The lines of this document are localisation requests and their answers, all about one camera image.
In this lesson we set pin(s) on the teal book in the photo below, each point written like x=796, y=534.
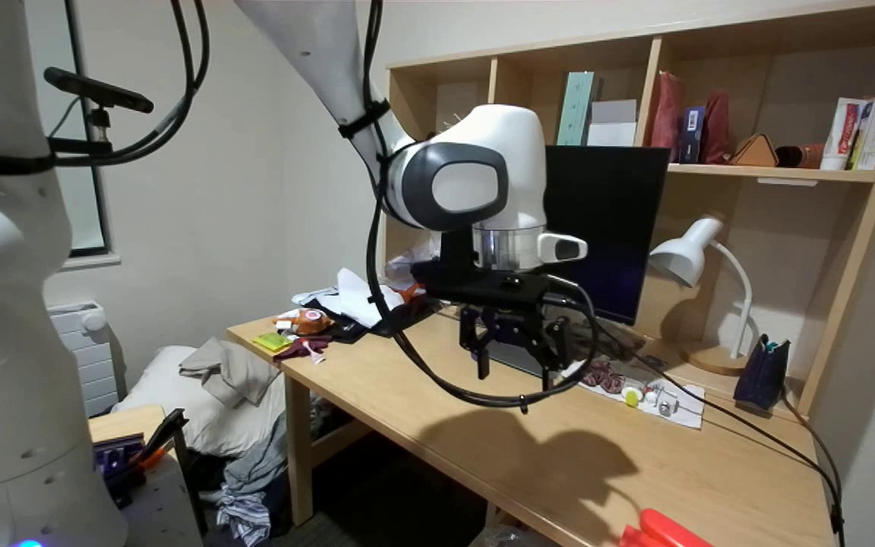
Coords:
x=574, y=108

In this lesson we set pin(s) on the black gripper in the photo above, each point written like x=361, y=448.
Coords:
x=509, y=324

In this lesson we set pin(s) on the black camera on stand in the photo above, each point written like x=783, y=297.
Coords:
x=99, y=89

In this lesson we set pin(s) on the black plastic mailer bag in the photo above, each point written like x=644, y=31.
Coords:
x=355, y=328

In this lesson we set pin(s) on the small black object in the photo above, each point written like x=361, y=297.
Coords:
x=796, y=155

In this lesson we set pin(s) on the dark blue pen holder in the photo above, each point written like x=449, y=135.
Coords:
x=761, y=377

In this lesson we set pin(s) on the purple cloth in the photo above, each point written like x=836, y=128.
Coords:
x=313, y=349

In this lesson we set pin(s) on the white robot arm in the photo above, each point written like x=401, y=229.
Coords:
x=477, y=141

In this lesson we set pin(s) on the white radiator heater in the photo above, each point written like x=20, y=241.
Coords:
x=88, y=353

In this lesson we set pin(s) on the white desk lamp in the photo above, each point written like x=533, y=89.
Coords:
x=690, y=252

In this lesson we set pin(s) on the small blue box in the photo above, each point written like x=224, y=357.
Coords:
x=694, y=132

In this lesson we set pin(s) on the white red printed box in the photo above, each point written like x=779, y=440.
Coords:
x=858, y=132

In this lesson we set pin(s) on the grey white clothes heap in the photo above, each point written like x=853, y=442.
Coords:
x=224, y=404

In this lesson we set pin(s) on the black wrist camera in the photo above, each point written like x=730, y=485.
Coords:
x=477, y=281

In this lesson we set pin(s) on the purple tools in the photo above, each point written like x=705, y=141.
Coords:
x=114, y=460

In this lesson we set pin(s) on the brown triangular object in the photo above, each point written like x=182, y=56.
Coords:
x=754, y=152

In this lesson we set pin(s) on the wooden box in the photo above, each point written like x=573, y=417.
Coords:
x=114, y=427

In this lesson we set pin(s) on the wooden shelf unit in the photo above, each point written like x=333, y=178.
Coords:
x=761, y=70

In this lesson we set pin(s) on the black computer monitor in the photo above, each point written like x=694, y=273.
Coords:
x=608, y=223

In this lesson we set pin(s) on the dark red pouch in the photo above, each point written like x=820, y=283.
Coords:
x=718, y=125

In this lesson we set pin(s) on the window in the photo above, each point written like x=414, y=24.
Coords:
x=88, y=203

